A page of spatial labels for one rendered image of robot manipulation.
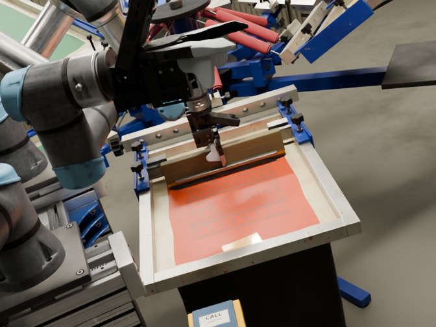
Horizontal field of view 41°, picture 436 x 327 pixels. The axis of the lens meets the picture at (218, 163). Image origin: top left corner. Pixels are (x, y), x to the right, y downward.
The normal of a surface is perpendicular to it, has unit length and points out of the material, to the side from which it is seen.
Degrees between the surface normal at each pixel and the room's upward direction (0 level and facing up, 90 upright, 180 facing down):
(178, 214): 0
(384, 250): 0
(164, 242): 0
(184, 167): 90
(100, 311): 90
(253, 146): 90
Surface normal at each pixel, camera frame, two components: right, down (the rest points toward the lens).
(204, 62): -0.64, 0.42
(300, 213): -0.26, -0.84
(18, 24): 0.25, -0.73
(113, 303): 0.33, 0.38
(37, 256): 0.61, -0.11
